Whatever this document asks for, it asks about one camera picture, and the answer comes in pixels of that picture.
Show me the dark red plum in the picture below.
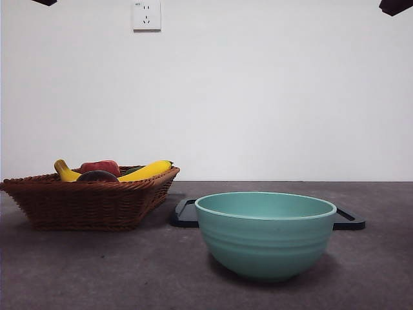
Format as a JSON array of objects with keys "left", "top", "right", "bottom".
[{"left": 76, "top": 170, "right": 121, "bottom": 183}]

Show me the teal ribbed bowl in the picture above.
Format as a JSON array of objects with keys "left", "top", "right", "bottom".
[{"left": 194, "top": 191, "right": 337, "bottom": 284}]

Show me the red apple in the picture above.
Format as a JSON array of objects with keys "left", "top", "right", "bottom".
[{"left": 79, "top": 160, "right": 121, "bottom": 177}]

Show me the green vegetable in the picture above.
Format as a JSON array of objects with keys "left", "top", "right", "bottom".
[{"left": 121, "top": 165, "right": 145, "bottom": 176}]

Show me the yellow banana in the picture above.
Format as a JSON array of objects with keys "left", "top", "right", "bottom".
[{"left": 54, "top": 159, "right": 174, "bottom": 183}]

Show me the brown wicker basket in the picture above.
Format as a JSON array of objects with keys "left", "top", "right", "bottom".
[{"left": 0, "top": 166, "right": 181, "bottom": 232}]

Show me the dark green rectangular tray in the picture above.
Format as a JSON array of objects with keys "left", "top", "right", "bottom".
[{"left": 170, "top": 198, "right": 367, "bottom": 231}]

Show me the white wall socket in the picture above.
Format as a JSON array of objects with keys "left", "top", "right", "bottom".
[{"left": 132, "top": 0, "right": 162, "bottom": 32}]

